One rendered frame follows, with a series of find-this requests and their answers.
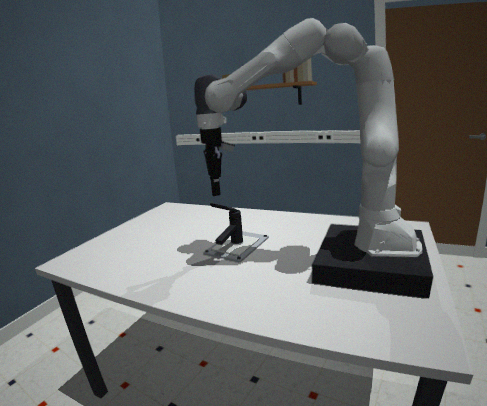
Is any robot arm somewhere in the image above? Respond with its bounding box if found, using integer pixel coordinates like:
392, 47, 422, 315
194, 18, 422, 257

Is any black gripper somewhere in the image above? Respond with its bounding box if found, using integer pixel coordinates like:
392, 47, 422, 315
200, 127, 222, 196

